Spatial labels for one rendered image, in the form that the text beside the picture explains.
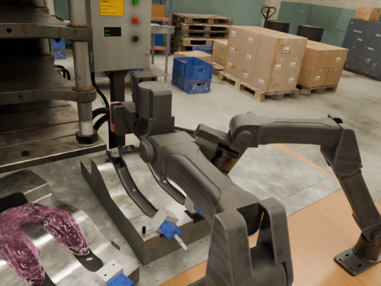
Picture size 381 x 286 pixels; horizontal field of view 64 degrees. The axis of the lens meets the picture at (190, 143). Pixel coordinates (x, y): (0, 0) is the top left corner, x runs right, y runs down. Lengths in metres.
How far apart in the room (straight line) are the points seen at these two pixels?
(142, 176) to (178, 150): 0.54
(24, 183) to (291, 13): 9.07
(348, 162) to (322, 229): 0.38
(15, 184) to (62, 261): 0.31
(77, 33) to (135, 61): 0.38
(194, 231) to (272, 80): 4.02
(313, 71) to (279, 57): 0.90
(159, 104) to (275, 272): 0.32
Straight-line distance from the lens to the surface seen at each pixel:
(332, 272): 1.00
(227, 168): 0.75
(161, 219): 0.82
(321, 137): 0.76
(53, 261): 0.82
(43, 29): 1.34
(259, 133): 0.71
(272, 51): 4.68
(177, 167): 0.47
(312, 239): 1.07
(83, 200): 1.09
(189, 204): 0.88
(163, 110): 0.55
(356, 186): 0.88
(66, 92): 1.37
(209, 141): 0.72
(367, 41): 7.95
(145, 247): 0.83
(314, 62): 5.40
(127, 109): 0.63
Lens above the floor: 1.47
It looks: 27 degrees down
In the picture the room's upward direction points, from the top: 6 degrees clockwise
